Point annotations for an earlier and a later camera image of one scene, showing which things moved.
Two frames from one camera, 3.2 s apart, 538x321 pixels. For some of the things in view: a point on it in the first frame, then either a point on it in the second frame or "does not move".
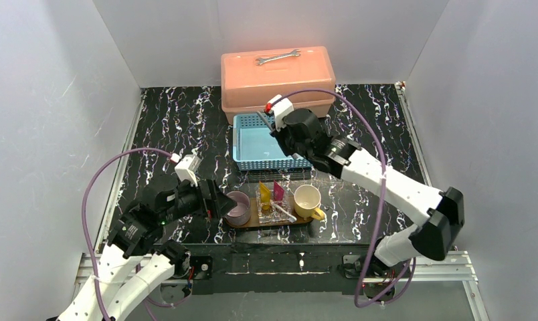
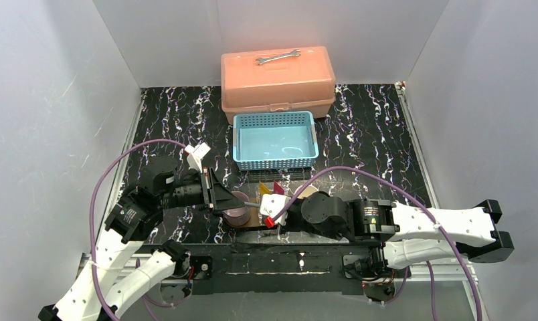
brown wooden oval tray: x=254 y=222 does not move
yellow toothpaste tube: x=265 y=194 does not move
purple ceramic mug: x=240 y=215 does not move
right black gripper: x=285 y=139 to x=293 y=212
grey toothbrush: x=296 y=156 to x=251 y=204
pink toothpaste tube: x=278 y=193 does not move
